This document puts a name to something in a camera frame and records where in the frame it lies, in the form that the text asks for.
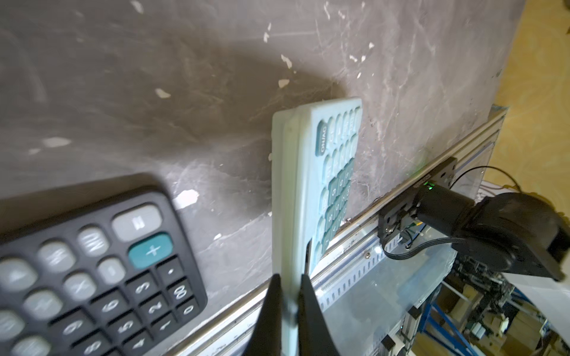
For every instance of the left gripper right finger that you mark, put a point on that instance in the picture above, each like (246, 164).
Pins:
(313, 334)

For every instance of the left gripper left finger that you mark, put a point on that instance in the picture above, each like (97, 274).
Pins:
(266, 336)

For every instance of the black calculator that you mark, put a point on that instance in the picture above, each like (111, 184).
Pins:
(116, 277)

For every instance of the blue calculator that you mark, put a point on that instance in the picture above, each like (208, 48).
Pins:
(313, 159)

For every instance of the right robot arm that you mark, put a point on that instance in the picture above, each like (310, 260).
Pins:
(515, 234)

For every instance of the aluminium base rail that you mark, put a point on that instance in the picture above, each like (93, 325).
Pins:
(355, 253)

